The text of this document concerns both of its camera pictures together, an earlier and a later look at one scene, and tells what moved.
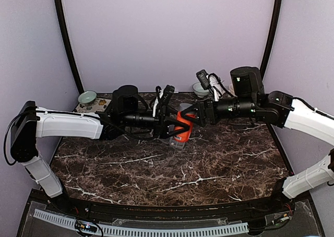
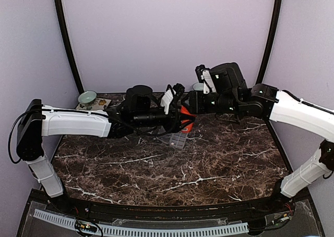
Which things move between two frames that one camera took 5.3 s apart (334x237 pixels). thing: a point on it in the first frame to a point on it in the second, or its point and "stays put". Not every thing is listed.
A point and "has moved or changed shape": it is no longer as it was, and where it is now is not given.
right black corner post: [278, 3] stays put
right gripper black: [203, 111] to [196, 106]
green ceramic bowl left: [87, 98] stays put
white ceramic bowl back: [199, 90] stays put
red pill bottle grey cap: [185, 135] has moved or changed shape
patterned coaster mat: [100, 105] stays put
